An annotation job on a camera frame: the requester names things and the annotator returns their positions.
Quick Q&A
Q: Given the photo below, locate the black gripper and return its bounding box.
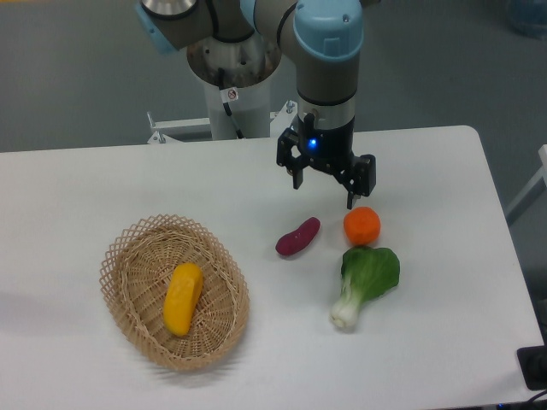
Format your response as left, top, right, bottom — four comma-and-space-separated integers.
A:
276, 114, 376, 209

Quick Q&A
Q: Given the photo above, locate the yellow mango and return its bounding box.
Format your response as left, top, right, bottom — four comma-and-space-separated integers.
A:
162, 262, 203, 337

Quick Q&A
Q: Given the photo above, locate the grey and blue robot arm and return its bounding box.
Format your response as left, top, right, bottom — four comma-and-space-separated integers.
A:
135, 1, 376, 206

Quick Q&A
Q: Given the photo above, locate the woven wicker basket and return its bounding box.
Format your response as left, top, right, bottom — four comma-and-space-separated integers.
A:
99, 214, 250, 371

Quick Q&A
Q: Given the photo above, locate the orange tangerine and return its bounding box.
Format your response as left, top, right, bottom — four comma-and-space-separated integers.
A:
343, 207, 381, 246

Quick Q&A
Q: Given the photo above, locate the purple sweet potato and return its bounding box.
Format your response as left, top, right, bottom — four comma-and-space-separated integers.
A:
275, 217, 321, 256

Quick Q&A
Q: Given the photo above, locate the green bok choy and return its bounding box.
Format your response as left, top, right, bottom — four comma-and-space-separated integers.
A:
330, 245, 401, 330

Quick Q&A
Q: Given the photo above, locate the white furniture leg at right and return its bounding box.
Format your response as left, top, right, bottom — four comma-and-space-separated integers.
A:
505, 144, 546, 226

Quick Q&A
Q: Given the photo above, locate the black device at table edge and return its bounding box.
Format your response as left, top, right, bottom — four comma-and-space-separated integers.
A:
516, 345, 546, 390

